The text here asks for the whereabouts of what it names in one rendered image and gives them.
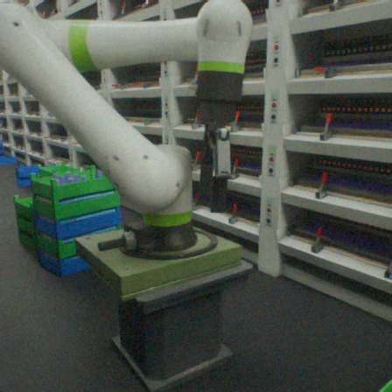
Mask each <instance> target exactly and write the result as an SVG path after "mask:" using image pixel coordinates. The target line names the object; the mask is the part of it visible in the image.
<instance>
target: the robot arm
mask: <svg viewBox="0 0 392 392"><path fill-rule="evenodd" d="M252 31H253V20H252V16H251V13H250V12H249V9H248V8H247V6H246V5H245V4H244V3H243V2H242V1H240V0H209V1H208V2H207V3H206V4H205V5H204V6H203V7H202V9H201V10H200V12H199V14H198V17H194V18H187V19H180V20H171V21H158V22H122V21H107V20H56V21H46V20H44V19H41V18H40V17H37V16H35V15H34V14H32V13H31V12H30V11H28V10H27V9H26V8H25V7H24V6H22V5H21V4H18V3H16V2H13V1H0V68H1V69H3V70H4V71H5V72H6V73H8V74H9V75H10V77H12V78H13V79H14V80H15V81H16V82H17V83H20V84H21V86H22V87H23V88H24V89H26V90H27V91H28V92H29V93H30V94H31V95H32V96H33V97H34V98H36V99H37V100H38V101H39V102H40V103H41V104H42V105H43V106H44V107H45V108H46V109H47V110H48V111H49V112H50V113H51V114H52V115H53V117H55V118H56V119H57V120H58V121H59V122H60V123H61V124H62V125H63V126H64V127H65V130H67V131H68V132H69V133H70V134H71V135H72V136H73V137H74V139H75V140H76V141H77V143H79V144H80V146H81V147H82V148H83V149H84V150H85V151H86V153H87V154H88V155H89V156H90V157H91V158H92V159H93V160H94V162H95V163H96V164H97V165H98V167H99V168H100V169H101V170H102V172H103V174H104V175H105V176H106V177H107V179H108V180H109V182H110V183H111V184H112V186H114V187H115V189H116V191H117V192H118V194H119V195H120V196H121V198H122V200H123V201H125V203H126V204H127V205H128V206H130V207H131V208H132V209H133V210H135V211H137V212H139V213H142V214H143V220H141V221H137V222H132V223H128V224H124V230H123V234H122V237H121V238H116V239H113V240H108V241H101V242H98V248H99V250H100V251H103V250H108V249H119V248H122V247H123V248H124V249H128V250H130V249H132V250H133V251H134V252H137V253H140V254H142V255H148V254H150V253H151V252H152V251H158V252H171V251H179V250H186V249H190V248H192V247H194V246H195V245H196V244H197V235H196V234H195V232H194V230H193V225H192V212H193V172H192V155H191V152H190V151H189V150H188V149H186V148H184V147H181V146H178V145H173V144H160V145H154V144H152V143H151V142H150V141H149V140H148V139H147V138H145V137H144V136H142V135H141V134H140V133H139V132H138V131H137V130H136V129H134V127H133V126H132V125H131V124H129V123H128V122H126V121H125V120H124V119H123V118H122V117H121V116H120V114H119V113H118V112H116V111H115V110H114V109H113V108H112V107H111V106H110V105H109V104H108V103H107V101H106V100H104V99H103V98H102V97H101V96H100V95H99V94H98V93H97V92H96V91H95V89H94V88H93V87H91V86H90V85H89V83H88V82H87V81H86V80H85V79H84V78H83V76H81V74H80V73H84V72H92V71H97V70H104V69H110V68H115V67H124V66H129V65H135V64H142V63H151V62H161V61H198V71H197V81H196V85H189V86H188V90H194V91H196V93H195V94H196V95H197V99H203V102H200V103H199V119H200V120H201V121H203V122H206V123H205V131H204V137H203V142H202V147H201V153H200V157H199V161H200V164H201V166H200V172H199V195H207V196H208V195H209V196H211V206H210V213H211V214H224V213H225V212H226V201H227V192H228V180H229V179H231V175H230V139H229V134H230V130H229V129H226V123H234V122H235V115H236V106H237V105H234V102H240V101H241V100H242V94H243V93H245V92H246V90H244V89H243V70H244V62H245V57H246V52H247V50H248V48H249V45H250V40H251V34H252Z"/></svg>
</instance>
